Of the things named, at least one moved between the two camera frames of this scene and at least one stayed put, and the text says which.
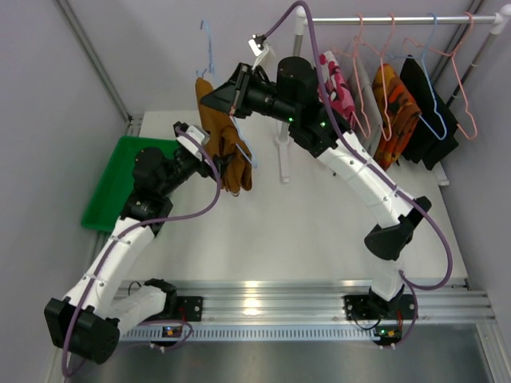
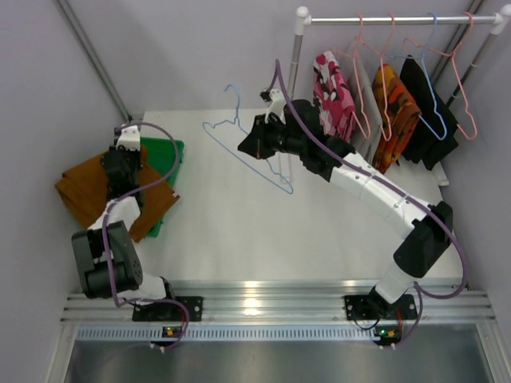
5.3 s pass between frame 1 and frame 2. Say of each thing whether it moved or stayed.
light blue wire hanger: moved
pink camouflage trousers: stayed
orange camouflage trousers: stayed
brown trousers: moved
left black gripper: moved
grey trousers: stayed
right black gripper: moved
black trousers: stayed
